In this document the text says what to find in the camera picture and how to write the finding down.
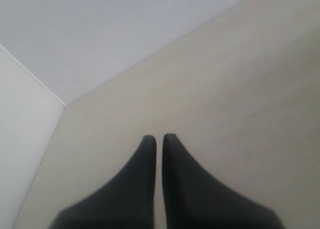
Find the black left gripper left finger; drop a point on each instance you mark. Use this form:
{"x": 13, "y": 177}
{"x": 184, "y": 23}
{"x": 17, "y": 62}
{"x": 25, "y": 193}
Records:
{"x": 125, "y": 202}

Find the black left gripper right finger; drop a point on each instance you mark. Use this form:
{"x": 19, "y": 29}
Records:
{"x": 194, "y": 199}

